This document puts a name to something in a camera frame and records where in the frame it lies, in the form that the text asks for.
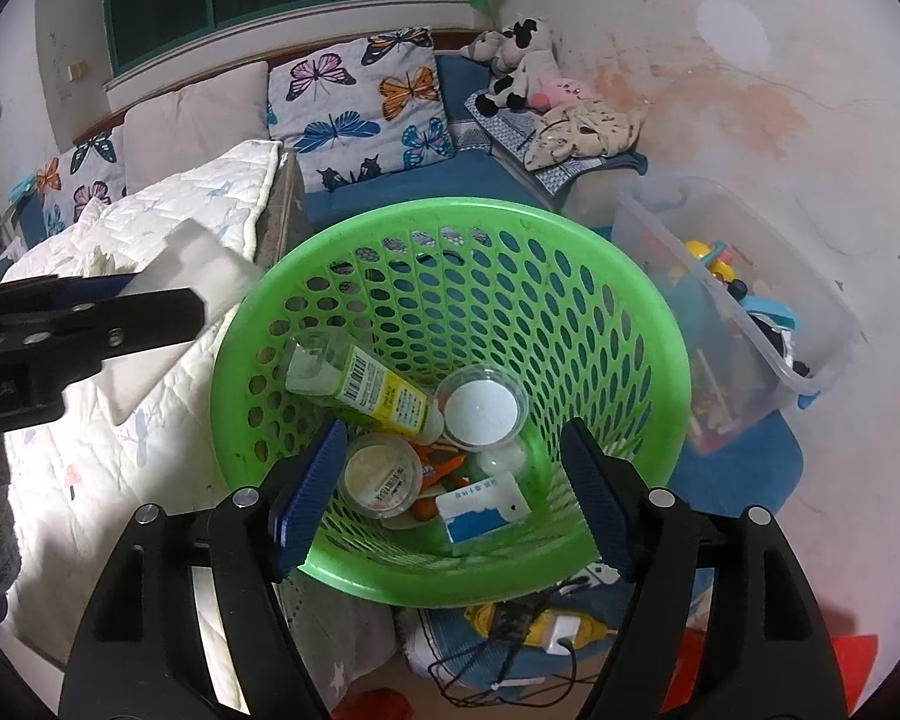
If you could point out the beige pillow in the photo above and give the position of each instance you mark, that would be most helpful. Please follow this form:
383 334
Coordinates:
195 127

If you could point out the wall light switch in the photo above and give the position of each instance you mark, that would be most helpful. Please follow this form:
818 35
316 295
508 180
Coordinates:
79 70

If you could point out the white charger plug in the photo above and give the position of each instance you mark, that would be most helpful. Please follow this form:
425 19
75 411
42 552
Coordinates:
562 630

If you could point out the pile of colourful toys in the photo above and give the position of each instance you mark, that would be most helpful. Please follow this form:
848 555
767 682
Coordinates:
720 270

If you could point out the orange snack wrapper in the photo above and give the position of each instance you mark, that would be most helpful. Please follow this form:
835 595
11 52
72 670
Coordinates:
439 469

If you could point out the clear plastic bottle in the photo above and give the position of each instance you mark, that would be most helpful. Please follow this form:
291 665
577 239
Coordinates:
390 394

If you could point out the green plastic basket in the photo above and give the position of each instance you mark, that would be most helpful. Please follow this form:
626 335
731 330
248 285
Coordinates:
457 211

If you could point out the butterfly print pillow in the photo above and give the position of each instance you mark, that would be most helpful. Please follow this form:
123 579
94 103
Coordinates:
360 105
82 172

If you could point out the clear plastic storage box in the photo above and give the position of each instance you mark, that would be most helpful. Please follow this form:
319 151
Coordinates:
795 300

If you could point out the small clear plastic cup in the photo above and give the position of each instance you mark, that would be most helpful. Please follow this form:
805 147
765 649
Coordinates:
504 457

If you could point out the white quilted blanket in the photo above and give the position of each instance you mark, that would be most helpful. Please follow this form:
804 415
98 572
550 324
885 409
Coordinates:
82 480

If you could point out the pink plush toy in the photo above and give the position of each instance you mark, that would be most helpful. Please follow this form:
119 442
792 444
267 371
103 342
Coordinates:
566 90

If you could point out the round pudding cup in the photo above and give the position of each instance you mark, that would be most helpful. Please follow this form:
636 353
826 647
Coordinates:
379 476

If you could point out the round clear plastic cup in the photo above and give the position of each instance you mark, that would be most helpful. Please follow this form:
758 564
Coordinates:
480 409

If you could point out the red paper piece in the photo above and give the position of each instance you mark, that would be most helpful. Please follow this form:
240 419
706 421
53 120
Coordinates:
386 705
855 660

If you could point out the beige spotted cloth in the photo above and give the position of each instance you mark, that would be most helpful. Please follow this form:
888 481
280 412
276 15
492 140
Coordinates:
585 131

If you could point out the blue white milk carton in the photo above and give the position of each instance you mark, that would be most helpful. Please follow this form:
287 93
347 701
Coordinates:
480 517

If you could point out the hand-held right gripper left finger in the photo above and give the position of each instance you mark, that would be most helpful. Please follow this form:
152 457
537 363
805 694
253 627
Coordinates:
307 502

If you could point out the clear plastic lid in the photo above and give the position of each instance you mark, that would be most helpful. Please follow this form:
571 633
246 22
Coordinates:
195 262

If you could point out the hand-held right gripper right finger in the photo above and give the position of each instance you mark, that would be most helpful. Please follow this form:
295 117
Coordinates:
600 502

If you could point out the white power adapter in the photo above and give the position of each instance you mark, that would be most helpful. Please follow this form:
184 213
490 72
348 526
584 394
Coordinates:
604 574

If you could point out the light blue plastic toy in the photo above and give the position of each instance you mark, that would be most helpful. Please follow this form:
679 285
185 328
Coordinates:
24 187

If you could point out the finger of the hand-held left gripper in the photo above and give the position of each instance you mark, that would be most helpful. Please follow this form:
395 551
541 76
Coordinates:
142 322
101 290

